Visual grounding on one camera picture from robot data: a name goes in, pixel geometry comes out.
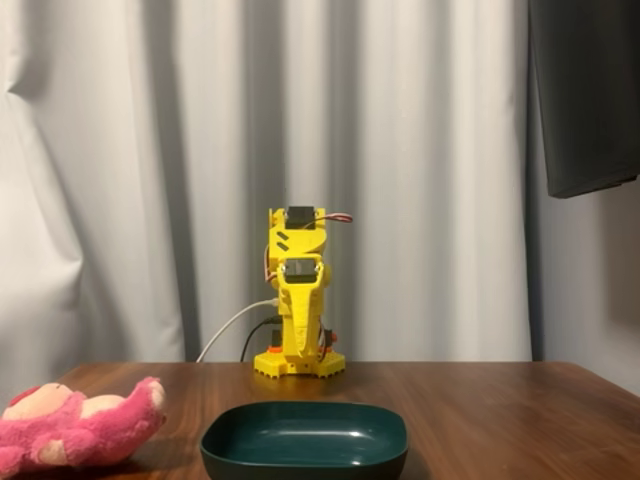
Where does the pink strawberry bear plush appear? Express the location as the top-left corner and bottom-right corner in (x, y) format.
(0, 375), (168, 479)

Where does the light grey curtain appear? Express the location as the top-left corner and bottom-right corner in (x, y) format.
(0, 0), (546, 416)

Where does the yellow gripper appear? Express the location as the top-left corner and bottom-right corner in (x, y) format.
(276, 253), (334, 361)

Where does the black monitor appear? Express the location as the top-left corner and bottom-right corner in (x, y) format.
(527, 0), (640, 200)

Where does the white power cable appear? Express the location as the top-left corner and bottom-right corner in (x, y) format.
(194, 298), (280, 364)

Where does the dark green plastic bin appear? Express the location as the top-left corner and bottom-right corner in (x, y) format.
(199, 400), (410, 480)

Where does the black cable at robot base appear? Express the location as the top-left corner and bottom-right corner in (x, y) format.
(239, 314), (281, 364)

